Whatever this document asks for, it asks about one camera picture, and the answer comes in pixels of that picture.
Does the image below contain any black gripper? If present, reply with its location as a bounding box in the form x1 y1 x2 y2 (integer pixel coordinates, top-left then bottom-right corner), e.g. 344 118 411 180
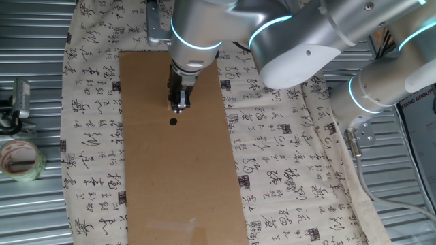
167 64 198 114

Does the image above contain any brown cardboard sheet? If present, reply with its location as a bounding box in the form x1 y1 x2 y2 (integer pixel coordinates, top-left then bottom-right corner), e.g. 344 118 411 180
118 50 251 245

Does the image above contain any white calligraphy print cloth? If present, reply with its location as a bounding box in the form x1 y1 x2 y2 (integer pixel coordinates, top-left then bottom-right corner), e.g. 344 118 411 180
59 0 392 245

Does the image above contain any clear tape strip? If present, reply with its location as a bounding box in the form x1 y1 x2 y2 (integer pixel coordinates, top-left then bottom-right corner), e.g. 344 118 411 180
146 217 198 235

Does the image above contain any clear packing tape roll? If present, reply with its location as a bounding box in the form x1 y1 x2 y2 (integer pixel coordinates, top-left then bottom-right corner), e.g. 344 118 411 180
0 139 48 182

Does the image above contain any brown wooden board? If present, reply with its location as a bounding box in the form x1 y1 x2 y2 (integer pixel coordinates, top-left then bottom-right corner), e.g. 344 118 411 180
373 29 396 52

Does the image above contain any grey printed poster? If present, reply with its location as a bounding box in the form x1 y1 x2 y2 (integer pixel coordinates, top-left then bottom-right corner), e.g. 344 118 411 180
397 86 436 205

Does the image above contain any black camera clamp stand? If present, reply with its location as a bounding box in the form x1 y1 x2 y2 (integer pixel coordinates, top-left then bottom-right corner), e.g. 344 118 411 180
0 108 37 136

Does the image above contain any grey base cable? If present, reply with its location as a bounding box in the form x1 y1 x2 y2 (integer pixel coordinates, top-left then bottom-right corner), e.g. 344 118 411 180
344 128 436 224

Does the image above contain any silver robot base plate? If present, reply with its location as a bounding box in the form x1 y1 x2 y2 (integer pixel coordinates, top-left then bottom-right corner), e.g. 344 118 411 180
343 117 377 148

